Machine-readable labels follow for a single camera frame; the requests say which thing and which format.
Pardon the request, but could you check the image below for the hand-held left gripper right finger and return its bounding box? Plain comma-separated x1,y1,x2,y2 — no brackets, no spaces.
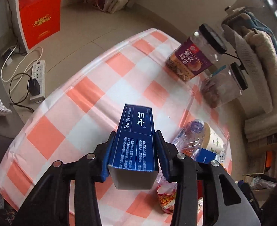
154,130,262,226

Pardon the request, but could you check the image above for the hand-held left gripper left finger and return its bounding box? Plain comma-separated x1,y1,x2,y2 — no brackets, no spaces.
12,131,116,226

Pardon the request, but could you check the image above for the dark blue cardboard box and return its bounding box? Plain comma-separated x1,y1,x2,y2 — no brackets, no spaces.
107,104,158,191

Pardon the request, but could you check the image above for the white paper cup leaf print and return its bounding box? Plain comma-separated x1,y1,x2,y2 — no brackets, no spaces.
201,122,225,156

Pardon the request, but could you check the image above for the crushed clear plastic bottle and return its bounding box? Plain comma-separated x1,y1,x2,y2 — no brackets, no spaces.
171,120,206,162

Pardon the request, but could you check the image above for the red snack wrapper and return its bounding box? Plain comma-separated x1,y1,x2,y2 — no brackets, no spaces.
156,185,178,215

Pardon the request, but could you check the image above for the small blue white carton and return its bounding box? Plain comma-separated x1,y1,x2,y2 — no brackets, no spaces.
196,148,224,165

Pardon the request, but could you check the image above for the orange white checked tablecloth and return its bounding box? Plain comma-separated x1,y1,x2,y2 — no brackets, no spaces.
0,28,233,226

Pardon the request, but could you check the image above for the clear plastic nut jar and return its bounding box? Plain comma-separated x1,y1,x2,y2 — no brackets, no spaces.
200,62,249,109

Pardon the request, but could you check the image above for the purple label plastic jar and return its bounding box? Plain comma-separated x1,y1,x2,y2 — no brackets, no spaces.
165,24,227,82

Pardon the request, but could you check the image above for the black charger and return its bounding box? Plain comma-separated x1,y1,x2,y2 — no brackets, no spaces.
27,79,40,96

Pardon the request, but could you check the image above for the beige folded bedding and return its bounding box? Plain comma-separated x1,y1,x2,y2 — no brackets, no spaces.
244,108,277,142

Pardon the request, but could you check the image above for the white power strip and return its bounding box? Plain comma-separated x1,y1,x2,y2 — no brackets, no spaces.
30,60,46,103

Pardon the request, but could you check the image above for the white office chair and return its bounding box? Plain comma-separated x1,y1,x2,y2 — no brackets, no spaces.
221,0,277,113

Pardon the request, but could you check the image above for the beige fleece blanket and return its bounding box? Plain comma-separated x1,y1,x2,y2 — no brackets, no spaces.
233,12,277,111

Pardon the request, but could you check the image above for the orange gift box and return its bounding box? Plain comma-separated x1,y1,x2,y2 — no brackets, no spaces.
18,0,62,50

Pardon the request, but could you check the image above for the black cable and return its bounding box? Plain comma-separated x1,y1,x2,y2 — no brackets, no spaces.
9,73,35,112

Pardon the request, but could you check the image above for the white cable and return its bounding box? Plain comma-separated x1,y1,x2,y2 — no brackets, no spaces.
1,46,43,83

